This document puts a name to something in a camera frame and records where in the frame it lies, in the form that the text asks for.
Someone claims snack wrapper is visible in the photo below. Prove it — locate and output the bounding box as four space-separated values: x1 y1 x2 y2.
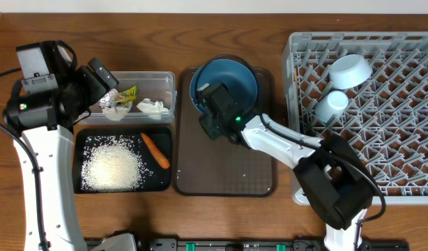
99 86 137 113

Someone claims dark blue plate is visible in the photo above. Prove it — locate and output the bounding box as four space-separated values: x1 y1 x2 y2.
190 59 258 113

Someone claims white tissue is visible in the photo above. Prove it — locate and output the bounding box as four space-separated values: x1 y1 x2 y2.
137 98 169 120

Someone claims orange carrot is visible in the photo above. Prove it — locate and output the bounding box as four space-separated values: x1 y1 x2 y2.
141 133 171 169

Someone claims pile of white rice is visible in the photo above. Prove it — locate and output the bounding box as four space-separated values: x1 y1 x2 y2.
81 135 154 192

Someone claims light blue cup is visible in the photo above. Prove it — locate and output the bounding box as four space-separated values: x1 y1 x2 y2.
315 91 349 123

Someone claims light blue bowl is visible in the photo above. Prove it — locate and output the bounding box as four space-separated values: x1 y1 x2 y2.
329 54 372 89

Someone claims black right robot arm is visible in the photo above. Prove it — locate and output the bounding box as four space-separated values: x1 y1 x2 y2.
199 108 379 250

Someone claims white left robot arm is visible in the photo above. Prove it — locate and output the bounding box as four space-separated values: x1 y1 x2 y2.
4 58 118 250

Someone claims grey dishwasher rack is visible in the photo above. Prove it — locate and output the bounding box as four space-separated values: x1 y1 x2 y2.
282 31 428 205

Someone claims brown serving tray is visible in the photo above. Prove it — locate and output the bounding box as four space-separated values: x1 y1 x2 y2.
173 67 277 197

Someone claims clear plastic bin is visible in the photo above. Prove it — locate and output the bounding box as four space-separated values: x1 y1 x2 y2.
79 71 177 125

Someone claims black tray bin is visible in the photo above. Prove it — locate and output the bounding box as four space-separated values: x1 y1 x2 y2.
72 127 172 194

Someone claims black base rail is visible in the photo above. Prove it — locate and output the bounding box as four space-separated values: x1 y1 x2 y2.
84 229 410 251

